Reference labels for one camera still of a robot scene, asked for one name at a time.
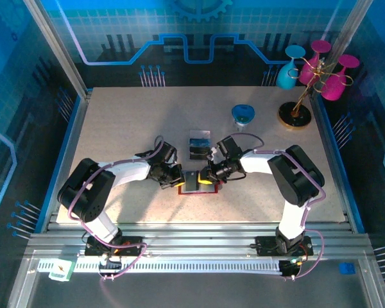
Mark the red card holder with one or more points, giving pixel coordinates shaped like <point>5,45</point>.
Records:
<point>207,189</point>

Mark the grey card with script print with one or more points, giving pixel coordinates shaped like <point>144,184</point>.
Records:
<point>191,181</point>

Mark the black card with white stripe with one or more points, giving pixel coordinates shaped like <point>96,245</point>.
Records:
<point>197,156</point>

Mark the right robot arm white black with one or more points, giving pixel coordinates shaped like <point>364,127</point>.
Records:
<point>296,176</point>

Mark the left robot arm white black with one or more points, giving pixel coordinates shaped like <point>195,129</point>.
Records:
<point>85,192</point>

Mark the blue transparent goblet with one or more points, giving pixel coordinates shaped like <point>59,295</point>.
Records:
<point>242,114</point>

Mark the small black electronics board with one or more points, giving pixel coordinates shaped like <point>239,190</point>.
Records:
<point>110,265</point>
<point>288,269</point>

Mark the light blue wine glass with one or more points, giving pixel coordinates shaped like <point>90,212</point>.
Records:
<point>287,77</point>

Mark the pink wine glass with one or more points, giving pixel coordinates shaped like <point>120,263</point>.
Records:
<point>333,88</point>
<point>309,72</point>

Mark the green white small box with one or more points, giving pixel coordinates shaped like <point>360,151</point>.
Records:
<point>61,270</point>

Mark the small blue block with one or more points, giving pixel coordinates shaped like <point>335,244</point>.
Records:
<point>346,268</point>

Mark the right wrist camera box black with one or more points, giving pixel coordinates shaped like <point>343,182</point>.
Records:
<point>229,146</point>

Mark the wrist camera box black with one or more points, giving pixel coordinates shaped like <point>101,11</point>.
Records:
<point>229,146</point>
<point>169,152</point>

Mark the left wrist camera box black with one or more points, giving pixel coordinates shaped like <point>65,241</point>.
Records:
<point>169,152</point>

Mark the aluminium profile frame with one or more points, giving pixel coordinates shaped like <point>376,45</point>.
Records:
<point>195,239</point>

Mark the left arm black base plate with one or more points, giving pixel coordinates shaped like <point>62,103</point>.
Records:
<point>131,247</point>

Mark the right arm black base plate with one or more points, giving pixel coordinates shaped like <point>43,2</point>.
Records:
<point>266,247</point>

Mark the blue table side rail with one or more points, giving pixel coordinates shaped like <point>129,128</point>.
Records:
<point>67,144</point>
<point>332,144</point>

